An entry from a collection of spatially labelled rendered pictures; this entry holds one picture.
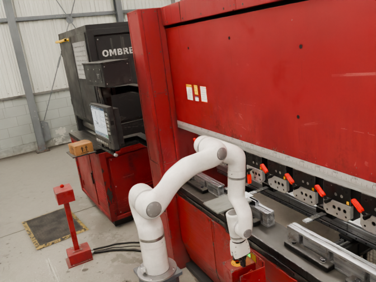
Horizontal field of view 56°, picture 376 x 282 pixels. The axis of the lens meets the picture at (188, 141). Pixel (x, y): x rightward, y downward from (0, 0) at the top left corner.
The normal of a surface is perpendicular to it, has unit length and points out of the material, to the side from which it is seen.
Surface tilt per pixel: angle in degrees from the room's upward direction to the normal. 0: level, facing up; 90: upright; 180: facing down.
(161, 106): 90
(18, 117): 90
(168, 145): 90
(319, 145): 90
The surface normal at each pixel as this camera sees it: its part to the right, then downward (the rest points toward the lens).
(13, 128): 0.52, 0.18
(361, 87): -0.88, 0.23
